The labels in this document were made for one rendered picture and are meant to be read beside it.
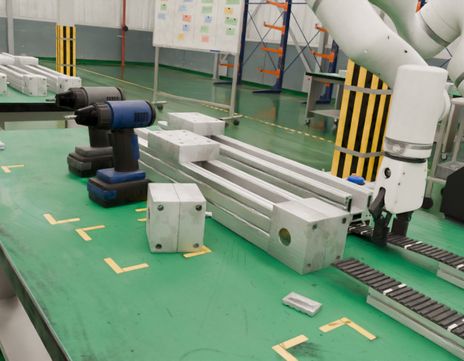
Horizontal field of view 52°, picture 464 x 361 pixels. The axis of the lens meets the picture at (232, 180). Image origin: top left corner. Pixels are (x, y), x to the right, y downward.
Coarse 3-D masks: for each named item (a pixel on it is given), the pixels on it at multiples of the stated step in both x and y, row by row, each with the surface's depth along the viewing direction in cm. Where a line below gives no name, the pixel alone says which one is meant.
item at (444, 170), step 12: (444, 120) 356; (444, 132) 359; (456, 144) 400; (456, 156) 401; (432, 168) 367; (444, 168) 363; (456, 168) 366; (432, 180) 367; (444, 180) 361; (432, 204) 372
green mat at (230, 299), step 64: (0, 192) 103; (64, 192) 107; (64, 256) 77; (128, 256) 79; (192, 256) 81; (256, 256) 84; (384, 256) 89; (64, 320) 61; (128, 320) 62; (192, 320) 63; (256, 320) 65; (320, 320) 66; (384, 320) 68
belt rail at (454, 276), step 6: (444, 264) 82; (438, 270) 82; (444, 270) 82; (450, 270) 81; (456, 270) 80; (438, 276) 83; (444, 276) 82; (450, 276) 81; (456, 276) 81; (462, 276) 79; (450, 282) 81; (456, 282) 80; (462, 282) 79
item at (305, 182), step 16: (160, 128) 156; (224, 144) 138; (240, 144) 133; (224, 160) 126; (240, 160) 123; (256, 160) 116; (272, 160) 122; (288, 160) 119; (256, 176) 116; (272, 176) 113; (288, 176) 107; (304, 176) 106; (320, 176) 109; (304, 192) 103; (320, 192) 99; (336, 192) 96; (352, 192) 102; (368, 192) 99; (352, 208) 100; (368, 208) 100; (368, 224) 102
